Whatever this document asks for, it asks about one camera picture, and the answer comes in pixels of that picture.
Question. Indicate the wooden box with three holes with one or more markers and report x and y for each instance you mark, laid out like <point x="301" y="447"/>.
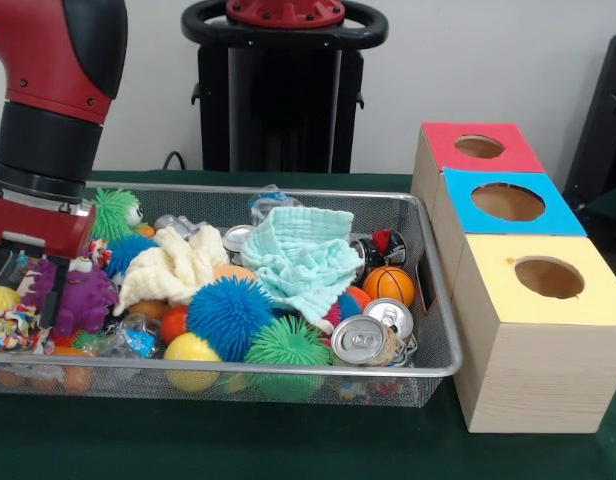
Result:
<point x="538" y="380"/>

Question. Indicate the multicoloured knotted rag toy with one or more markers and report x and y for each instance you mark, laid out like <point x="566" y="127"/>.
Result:
<point x="13" y="330"/>

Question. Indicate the cream cloth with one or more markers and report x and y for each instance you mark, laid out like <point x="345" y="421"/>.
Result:
<point x="168" y="270"/>

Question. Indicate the silver drink can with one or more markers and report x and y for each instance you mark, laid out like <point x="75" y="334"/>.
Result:
<point x="360" y="340"/>

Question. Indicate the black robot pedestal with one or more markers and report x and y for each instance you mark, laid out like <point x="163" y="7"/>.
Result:
<point x="288" y="125"/>

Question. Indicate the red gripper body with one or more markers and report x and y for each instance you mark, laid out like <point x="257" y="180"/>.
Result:
<point x="38" y="225"/>

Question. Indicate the blue spiky ball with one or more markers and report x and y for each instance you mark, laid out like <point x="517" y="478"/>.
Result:
<point x="228" y="317"/>

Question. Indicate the dark green table cloth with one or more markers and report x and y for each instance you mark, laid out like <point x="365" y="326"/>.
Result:
<point x="288" y="450"/>
<point x="615" y="200"/>

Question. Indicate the small orange basketball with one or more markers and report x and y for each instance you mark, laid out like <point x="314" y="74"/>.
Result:
<point x="388" y="287"/>

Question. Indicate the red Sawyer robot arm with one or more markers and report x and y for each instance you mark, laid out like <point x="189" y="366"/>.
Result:
<point x="53" y="60"/>

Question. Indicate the shallow silver mesh bin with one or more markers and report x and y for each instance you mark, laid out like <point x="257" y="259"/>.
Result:
<point x="418" y="390"/>

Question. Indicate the green spiky ball with eyes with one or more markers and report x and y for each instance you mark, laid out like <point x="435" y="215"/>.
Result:
<point x="113" y="215"/>

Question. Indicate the mint green cloth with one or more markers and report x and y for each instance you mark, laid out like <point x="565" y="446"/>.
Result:
<point x="298" y="260"/>

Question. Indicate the purple spiky monster toy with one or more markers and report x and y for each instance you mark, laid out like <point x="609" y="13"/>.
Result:
<point x="88" y="300"/>

